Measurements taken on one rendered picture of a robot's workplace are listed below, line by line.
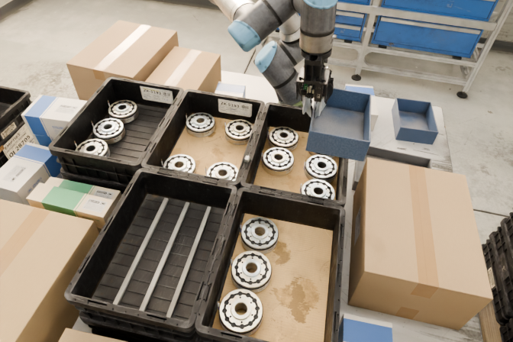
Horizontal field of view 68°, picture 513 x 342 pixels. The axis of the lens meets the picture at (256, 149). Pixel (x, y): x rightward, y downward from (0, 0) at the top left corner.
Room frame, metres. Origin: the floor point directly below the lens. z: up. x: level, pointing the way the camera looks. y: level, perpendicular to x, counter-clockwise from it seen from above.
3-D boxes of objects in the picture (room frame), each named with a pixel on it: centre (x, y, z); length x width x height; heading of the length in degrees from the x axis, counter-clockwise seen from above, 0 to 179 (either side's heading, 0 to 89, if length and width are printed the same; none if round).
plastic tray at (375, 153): (0.94, -0.50, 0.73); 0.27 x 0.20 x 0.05; 76
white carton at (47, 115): (1.04, 0.72, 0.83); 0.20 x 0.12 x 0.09; 83
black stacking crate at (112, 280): (0.51, 0.23, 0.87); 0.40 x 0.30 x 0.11; 170
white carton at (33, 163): (0.83, 0.78, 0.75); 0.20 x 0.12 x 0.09; 166
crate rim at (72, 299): (0.51, 0.23, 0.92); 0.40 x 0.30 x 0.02; 170
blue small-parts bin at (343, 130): (0.78, -0.22, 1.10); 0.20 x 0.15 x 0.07; 170
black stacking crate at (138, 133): (0.96, 0.45, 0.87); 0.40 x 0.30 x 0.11; 170
